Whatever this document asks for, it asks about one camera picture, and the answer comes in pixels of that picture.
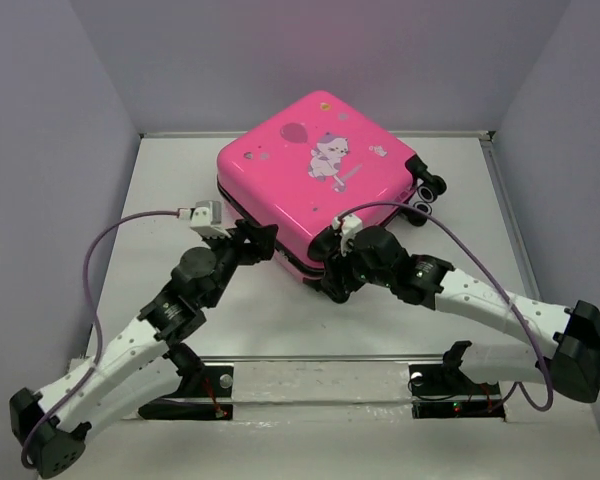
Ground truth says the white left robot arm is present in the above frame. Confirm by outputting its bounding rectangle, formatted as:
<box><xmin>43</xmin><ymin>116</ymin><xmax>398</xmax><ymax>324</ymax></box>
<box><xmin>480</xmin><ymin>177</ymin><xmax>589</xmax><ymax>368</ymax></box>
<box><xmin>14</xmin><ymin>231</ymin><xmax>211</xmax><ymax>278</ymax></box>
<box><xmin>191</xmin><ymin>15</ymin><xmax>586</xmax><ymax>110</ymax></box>
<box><xmin>9</xmin><ymin>220</ymin><xmax>278</xmax><ymax>479</ymax></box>

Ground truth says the pink hard-shell suitcase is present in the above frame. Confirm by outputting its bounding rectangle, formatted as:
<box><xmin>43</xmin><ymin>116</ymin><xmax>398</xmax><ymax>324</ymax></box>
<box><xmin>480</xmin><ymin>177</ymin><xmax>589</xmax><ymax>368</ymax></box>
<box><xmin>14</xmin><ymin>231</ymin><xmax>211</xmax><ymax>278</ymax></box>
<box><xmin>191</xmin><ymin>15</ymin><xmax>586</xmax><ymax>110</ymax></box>
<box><xmin>216</xmin><ymin>90</ymin><xmax>447</xmax><ymax>293</ymax></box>

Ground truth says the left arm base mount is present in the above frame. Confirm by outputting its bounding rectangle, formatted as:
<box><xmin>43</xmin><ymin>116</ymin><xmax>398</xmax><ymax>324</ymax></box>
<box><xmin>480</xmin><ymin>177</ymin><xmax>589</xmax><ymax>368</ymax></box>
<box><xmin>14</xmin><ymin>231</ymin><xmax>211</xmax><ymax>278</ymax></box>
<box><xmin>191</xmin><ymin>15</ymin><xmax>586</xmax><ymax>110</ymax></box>
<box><xmin>137</xmin><ymin>363</ymin><xmax>234</xmax><ymax>421</ymax></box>

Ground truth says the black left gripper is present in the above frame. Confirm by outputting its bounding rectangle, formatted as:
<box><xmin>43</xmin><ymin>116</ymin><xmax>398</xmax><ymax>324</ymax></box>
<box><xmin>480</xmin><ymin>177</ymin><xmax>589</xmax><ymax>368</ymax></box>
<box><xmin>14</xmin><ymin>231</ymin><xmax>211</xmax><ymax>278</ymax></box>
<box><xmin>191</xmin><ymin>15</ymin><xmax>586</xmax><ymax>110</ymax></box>
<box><xmin>202</xmin><ymin>219</ymin><xmax>278</xmax><ymax>308</ymax></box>

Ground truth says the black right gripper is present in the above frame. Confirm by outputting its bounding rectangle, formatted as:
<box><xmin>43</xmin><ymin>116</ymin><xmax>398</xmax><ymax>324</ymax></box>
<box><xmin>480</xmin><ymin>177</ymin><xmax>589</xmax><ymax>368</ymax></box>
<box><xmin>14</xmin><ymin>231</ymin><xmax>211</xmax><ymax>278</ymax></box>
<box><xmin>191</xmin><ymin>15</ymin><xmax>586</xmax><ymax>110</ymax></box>
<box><xmin>320</xmin><ymin>242</ymin><xmax>393</xmax><ymax>299</ymax></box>

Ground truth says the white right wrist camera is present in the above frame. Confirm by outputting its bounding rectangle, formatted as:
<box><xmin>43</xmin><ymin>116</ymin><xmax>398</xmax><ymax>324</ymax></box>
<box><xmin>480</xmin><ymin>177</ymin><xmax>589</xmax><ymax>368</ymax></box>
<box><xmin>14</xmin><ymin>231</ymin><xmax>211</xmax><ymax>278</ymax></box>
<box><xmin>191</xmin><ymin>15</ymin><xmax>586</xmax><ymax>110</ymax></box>
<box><xmin>331</xmin><ymin>214</ymin><xmax>364</xmax><ymax>256</ymax></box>

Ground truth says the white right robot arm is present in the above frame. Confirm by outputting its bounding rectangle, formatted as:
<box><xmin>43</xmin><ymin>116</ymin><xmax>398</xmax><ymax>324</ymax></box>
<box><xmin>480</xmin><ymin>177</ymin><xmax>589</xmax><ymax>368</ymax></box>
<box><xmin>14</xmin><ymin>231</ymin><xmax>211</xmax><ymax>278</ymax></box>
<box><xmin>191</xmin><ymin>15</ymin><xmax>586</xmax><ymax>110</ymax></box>
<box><xmin>309</xmin><ymin>226</ymin><xmax>600</xmax><ymax>404</ymax></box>

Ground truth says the aluminium table rail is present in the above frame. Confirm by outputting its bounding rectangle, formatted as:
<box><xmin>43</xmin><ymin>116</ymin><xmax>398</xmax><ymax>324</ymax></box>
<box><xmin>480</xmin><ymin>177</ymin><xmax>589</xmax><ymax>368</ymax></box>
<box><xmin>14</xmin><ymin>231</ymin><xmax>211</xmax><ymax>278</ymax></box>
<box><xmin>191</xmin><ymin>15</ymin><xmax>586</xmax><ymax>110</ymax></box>
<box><xmin>479</xmin><ymin>130</ymin><xmax>556</xmax><ymax>354</ymax></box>

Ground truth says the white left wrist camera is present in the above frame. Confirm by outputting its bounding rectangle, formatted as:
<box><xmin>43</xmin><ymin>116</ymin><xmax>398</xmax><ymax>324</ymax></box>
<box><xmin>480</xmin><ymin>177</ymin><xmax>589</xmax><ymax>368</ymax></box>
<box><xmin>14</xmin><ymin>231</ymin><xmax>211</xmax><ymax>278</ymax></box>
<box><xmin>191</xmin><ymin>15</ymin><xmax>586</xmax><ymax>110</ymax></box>
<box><xmin>176</xmin><ymin>200</ymin><xmax>230</xmax><ymax>239</ymax></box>

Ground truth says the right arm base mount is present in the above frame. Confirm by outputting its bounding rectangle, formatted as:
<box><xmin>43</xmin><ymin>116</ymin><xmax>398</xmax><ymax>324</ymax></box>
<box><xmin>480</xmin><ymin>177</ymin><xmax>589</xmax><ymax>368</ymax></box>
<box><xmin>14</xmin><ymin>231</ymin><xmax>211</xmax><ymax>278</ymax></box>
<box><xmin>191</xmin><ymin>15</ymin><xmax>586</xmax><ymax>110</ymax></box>
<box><xmin>407</xmin><ymin>364</ymin><xmax>506</xmax><ymax>420</ymax></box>

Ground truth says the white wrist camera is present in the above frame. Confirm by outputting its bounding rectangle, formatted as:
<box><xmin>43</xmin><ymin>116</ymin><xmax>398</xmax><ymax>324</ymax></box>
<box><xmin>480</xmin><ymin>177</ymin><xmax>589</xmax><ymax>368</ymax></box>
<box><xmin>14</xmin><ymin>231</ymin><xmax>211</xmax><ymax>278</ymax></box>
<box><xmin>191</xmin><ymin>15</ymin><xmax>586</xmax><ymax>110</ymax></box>
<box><xmin>331</xmin><ymin>214</ymin><xmax>364</xmax><ymax>256</ymax></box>
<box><xmin>176</xmin><ymin>200</ymin><xmax>230</xmax><ymax>239</ymax></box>

